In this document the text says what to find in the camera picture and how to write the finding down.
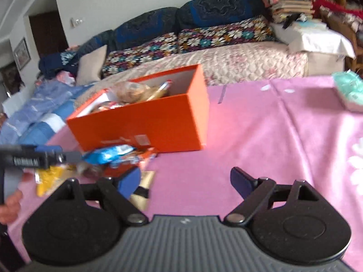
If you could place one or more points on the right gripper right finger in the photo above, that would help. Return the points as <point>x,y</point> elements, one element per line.
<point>255,194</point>

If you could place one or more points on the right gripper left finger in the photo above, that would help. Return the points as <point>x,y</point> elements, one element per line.
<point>115,194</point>

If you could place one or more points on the blue snack packet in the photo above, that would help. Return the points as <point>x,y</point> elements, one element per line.
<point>108,155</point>

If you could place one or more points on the person's left hand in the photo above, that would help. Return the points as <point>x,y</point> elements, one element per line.
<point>12,206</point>

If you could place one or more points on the gold black snack packet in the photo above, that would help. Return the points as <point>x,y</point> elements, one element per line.
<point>141,196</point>

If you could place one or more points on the yellow snack packet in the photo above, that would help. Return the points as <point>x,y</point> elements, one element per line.
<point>47,181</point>

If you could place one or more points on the blue striped blanket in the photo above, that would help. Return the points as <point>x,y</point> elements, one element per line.
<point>43,115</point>

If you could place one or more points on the pink tablecloth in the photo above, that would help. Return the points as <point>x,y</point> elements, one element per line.
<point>286,130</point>

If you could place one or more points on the orange cardboard box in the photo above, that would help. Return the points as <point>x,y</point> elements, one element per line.
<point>177,122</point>

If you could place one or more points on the clear bag of pastries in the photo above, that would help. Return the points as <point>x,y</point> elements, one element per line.
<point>132,92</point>

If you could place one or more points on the cream pillow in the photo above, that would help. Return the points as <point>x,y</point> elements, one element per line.
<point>90,65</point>

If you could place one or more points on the left floral cushion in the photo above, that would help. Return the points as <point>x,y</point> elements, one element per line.
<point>123,60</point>

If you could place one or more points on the floral cushion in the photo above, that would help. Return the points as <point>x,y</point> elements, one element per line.
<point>123,60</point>
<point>255,29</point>

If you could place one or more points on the teal tissue pack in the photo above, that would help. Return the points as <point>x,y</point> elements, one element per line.
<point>348,85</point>

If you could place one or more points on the right floral cushion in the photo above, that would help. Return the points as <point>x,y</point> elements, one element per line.
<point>255,29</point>

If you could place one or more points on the dark blue sofa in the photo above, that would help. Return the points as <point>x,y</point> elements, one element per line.
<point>152,24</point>

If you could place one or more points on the stack of books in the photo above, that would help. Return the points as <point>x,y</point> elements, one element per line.
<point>283,9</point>

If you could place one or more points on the framed wall picture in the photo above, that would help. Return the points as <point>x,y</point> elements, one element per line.
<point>21,54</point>

